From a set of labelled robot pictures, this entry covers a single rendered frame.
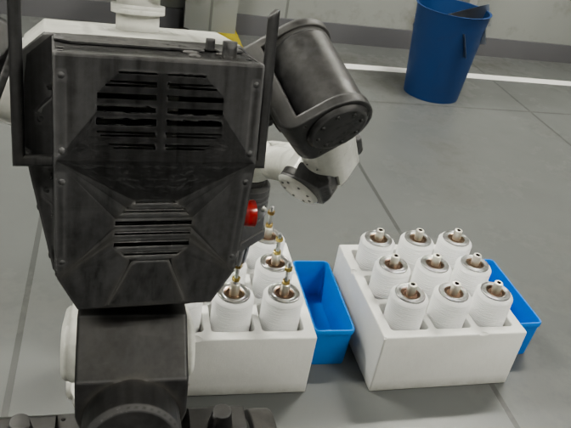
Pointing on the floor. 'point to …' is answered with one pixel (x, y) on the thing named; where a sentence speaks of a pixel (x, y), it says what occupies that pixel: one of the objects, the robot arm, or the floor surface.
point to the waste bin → (443, 47)
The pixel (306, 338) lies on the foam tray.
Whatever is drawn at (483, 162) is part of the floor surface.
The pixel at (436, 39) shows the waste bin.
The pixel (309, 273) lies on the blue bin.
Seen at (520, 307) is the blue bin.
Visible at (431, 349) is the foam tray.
